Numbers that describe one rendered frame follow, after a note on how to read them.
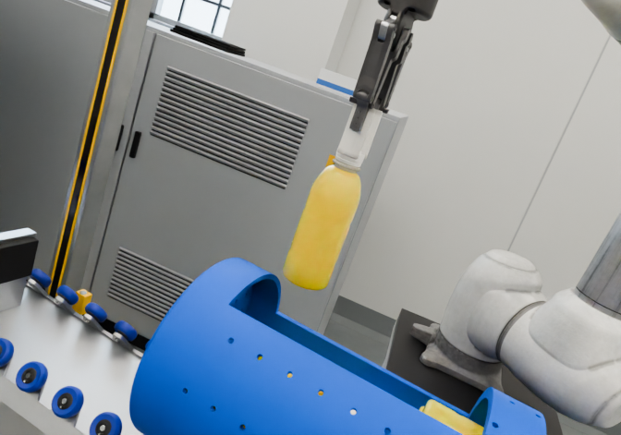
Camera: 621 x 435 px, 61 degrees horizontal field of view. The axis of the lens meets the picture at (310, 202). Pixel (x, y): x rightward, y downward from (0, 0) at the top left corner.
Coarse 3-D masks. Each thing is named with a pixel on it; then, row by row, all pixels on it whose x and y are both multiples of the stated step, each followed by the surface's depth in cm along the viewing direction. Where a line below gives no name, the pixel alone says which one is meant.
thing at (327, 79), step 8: (320, 72) 218; (328, 72) 218; (320, 80) 219; (328, 80) 219; (336, 80) 218; (344, 80) 218; (352, 80) 218; (328, 88) 219; (336, 88) 219; (344, 88) 219; (352, 88) 218; (352, 96) 219
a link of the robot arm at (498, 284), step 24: (480, 264) 110; (504, 264) 107; (528, 264) 108; (456, 288) 115; (480, 288) 108; (504, 288) 105; (528, 288) 105; (456, 312) 112; (480, 312) 107; (504, 312) 103; (456, 336) 112; (480, 336) 107
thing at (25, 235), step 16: (0, 240) 90; (16, 240) 93; (32, 240) 95; (0, 256) 89; (16, 256) 92; (32, 256) 96; (0, 272) 91; (16, 272) 94; (0, 288) 94; (16, 288) 98; (0, 304) 96; (16, 304) 99
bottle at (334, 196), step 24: (336, 168) 72; (312, 192) 72; (336, 192) 70; (360, 192) 74; (312, 216) 72; (336, 216) 71; (312, 240) 72; (336, 240) 73; (288, 264) 75; (312, 264) 73; (312, 288) 74
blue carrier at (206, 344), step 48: (192, 288) 69; (240, 288) 70; (192, 336) 65; (240, 336) 65; (288, 336) 89; (144, 384) 66; (192, 384) 64; (240, 384) 62; (288, 384) 62; (336, 384) 61; (384, 384) 83; (144, 432) 70; (192, 432) 64; (240, 432) 61; (288, 432) 60; (336, 432) 59; (384, 432) 83; (432, 432) 58; (528, 432) 60
